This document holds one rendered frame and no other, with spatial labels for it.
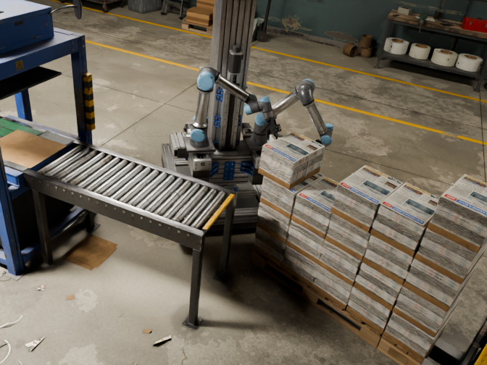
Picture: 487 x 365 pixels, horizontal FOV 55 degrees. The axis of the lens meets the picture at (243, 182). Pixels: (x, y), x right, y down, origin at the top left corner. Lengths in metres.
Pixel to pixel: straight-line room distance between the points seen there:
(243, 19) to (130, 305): 2.20
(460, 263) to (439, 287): 0.23
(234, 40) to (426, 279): 2.09
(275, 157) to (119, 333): 1.57
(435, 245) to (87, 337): 2.24
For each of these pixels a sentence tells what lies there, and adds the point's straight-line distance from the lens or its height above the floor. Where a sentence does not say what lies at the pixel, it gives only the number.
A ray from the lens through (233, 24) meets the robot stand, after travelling 3.58.
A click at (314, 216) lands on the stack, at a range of 3.26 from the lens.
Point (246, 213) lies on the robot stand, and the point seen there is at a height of 0.23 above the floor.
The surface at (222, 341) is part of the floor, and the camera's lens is 3.34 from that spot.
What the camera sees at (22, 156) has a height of 0.80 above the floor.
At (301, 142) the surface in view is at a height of 1.06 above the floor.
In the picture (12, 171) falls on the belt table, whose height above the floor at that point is 0.79.
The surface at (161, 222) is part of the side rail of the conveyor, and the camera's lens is 2.94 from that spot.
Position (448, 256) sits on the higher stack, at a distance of 2.91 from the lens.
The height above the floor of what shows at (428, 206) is 1.07.
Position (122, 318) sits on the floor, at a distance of 3.46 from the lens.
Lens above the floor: 2.62
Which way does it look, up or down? 33 degrees down
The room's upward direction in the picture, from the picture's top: 7 degrees clockwise
